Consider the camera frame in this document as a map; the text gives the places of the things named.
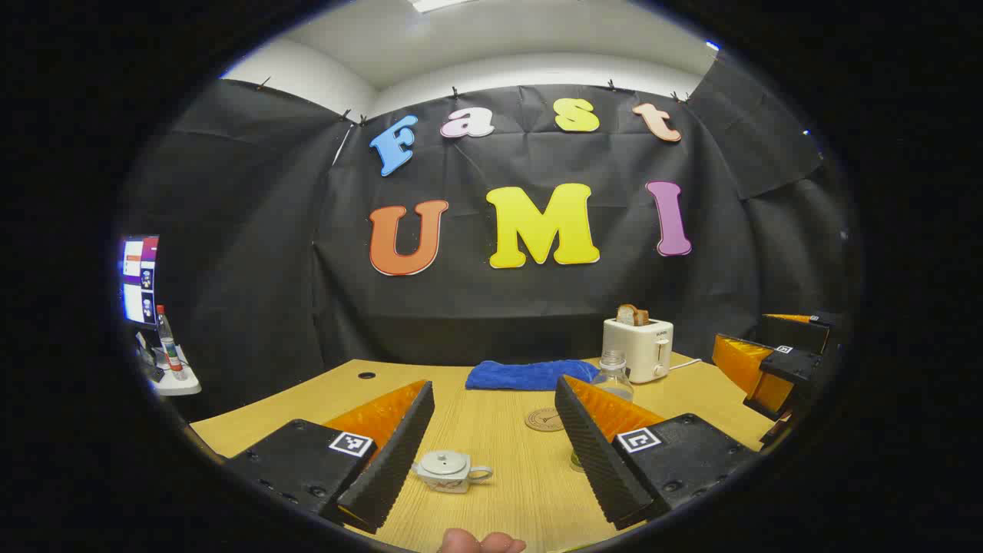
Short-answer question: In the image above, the computer monitor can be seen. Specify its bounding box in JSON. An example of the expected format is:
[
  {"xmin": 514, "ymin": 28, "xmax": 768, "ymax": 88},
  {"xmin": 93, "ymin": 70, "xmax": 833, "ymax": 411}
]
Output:
[{"xmin": 119, "ymin": 235, "xmax": 161, "ymax": 327}]

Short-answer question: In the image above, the black backdrop cloth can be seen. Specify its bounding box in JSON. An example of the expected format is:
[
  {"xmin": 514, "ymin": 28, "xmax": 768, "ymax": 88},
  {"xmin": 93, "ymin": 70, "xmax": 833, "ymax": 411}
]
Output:
[{"xmin": 115, "ymin": 58, "xmax": 861, "ymax": 419}]

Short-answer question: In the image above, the white toaster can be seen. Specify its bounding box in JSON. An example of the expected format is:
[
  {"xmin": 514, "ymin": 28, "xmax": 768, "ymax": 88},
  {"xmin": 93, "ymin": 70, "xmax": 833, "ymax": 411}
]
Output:
[{"xmin": 602, "ymin": 316, "xmax": 674, "ymax": 384}]

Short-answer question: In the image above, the white teacup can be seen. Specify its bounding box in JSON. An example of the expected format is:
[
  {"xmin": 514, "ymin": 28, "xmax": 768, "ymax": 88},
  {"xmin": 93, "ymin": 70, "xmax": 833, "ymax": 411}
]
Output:
[{"xmin": 412, "ymin": 461, "xmax": 493, "ymax": 494}]

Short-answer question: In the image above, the white teacup lid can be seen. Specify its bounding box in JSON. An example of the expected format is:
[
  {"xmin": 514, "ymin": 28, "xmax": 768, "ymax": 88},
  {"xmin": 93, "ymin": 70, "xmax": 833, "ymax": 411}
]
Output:
[{"xmin": 419, "ymin": 451, "xmax": 471, "ymax": 477}]

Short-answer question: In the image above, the blue towel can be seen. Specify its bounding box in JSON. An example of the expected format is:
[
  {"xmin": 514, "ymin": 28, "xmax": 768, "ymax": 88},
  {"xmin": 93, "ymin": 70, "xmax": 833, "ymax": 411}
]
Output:
[{"xmin": 465, "ymin": 359, "xmax": 601, "ymax": 392}]

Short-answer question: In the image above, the dark small device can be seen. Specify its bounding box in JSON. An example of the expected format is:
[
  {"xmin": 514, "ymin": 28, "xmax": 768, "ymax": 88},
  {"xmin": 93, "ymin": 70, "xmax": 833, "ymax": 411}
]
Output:
[{"xmin": 135, "ymin": 332, "xmax": 167, "ymax": 383}]

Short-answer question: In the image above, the white side table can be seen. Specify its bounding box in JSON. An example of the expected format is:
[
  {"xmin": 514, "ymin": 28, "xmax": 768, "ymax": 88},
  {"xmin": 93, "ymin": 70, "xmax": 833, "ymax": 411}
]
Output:
[{"xmin": 138, "ymin": 346, "xmax": 203, "ymax": 397}]

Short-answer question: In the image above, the red-capped clear bottle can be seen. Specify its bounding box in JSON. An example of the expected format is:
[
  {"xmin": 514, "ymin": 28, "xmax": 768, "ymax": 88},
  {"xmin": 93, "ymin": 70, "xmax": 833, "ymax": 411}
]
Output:
[{"xmin": 156, "ymin": 305, "xmax": 187, "ymax": 381}]

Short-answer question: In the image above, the clear green-label water bottle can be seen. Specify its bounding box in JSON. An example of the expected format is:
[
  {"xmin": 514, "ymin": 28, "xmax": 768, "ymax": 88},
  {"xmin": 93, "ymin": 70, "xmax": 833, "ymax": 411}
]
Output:
[{"xmin": 570, "ymin": 350, "xmax": 635, "ymax": 472}]

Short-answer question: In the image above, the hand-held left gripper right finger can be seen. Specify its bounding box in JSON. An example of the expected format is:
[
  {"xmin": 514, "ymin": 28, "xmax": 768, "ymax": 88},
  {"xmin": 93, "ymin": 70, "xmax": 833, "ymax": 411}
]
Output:
[{"xmin": 554, "ymin": 374, "xmax": 757, "ymax": 532}]

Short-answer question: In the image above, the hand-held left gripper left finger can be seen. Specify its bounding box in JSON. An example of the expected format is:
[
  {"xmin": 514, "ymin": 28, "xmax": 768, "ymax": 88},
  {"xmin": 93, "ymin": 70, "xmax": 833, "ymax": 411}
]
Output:
[{"xmin": 223, "ymin": 379, "xmax": 435, "ymax": 535}]

